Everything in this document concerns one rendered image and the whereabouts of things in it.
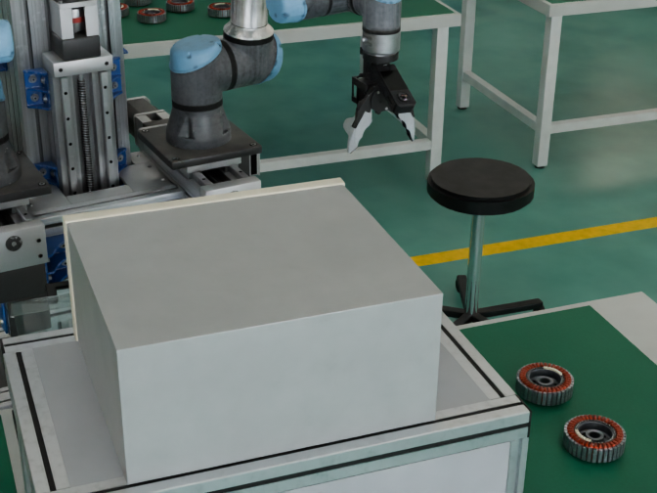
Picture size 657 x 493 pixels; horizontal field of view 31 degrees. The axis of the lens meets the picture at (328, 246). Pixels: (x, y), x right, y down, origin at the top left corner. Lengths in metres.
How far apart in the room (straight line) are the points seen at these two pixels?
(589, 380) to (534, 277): 1.99
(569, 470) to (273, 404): 0.81
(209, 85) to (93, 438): 1.24
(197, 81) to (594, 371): 1.06
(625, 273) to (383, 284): 3.01
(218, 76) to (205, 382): 1.32
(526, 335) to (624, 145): 3.18
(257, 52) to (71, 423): 1.29
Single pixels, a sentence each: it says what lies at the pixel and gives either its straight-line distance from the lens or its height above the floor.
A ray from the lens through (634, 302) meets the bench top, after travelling 2.79.
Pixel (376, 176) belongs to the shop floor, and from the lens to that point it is 5.19.
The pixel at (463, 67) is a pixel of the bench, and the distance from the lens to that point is 5.92.
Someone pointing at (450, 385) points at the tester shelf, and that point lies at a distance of 1.75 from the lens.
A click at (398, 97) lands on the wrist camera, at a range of 2.33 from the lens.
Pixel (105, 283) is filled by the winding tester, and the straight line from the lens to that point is 1.60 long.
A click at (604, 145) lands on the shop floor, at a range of 5.70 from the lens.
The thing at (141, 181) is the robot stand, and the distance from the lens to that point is 2.82.
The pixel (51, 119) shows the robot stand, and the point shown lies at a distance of 2.79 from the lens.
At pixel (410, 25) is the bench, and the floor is 0.72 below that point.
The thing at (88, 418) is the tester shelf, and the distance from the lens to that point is 1.70.
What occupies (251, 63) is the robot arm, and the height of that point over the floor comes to 1.21.
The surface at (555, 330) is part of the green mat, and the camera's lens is 2.64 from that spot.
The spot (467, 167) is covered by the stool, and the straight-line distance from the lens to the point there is 3.89.
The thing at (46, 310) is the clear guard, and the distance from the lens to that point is 2.07.
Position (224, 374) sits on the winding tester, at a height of 1.26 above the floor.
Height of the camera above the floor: 2.08
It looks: 27 degrees down
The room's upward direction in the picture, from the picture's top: 1 degrees clockwise
